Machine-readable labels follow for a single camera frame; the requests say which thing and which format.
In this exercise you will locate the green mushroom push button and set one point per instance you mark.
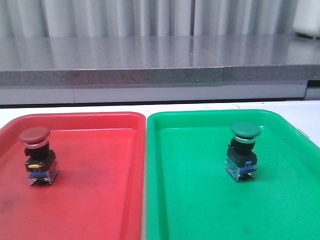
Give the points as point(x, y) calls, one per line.
point(241, 161)

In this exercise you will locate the red mushroom push button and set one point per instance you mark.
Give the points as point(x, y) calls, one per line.
point(41, 165)

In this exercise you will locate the green plastic tray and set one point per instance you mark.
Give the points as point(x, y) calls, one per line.
point(191, 196)

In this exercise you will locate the red plastic tray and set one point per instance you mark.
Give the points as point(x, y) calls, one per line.
point(97, 193)

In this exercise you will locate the grey stone counter ledge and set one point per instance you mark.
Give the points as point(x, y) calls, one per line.
point(92, 70)

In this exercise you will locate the white container on counter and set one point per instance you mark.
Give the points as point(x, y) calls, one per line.
point(307, 18)

